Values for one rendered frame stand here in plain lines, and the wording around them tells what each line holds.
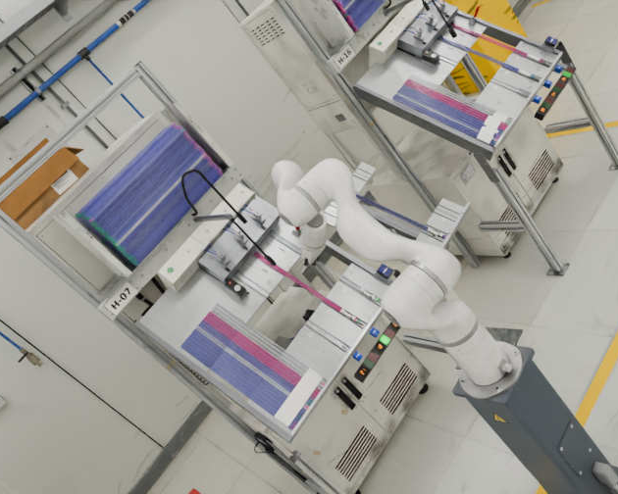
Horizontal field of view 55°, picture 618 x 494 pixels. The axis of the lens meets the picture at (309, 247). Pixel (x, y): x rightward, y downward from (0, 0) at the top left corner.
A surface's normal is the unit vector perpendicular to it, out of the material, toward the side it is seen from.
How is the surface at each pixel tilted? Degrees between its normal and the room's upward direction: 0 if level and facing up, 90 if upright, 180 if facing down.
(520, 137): 90
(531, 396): 90
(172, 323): 48
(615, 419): 0
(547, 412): 90
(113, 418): 90
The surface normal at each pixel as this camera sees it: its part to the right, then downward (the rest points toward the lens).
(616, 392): -0.61, -0.69
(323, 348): -0.01, -0.45
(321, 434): 0.54, 0.01
